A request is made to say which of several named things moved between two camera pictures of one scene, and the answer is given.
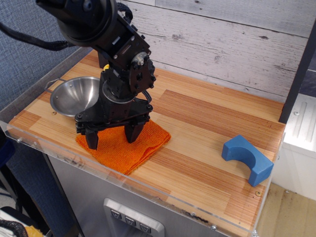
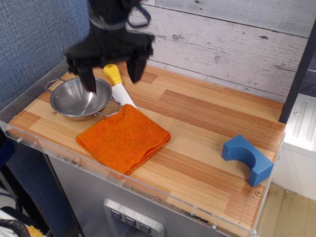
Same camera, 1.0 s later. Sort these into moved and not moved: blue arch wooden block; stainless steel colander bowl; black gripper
Moved: black gripper
Not moved: blue arch wooden block; stainless steel colander bowl
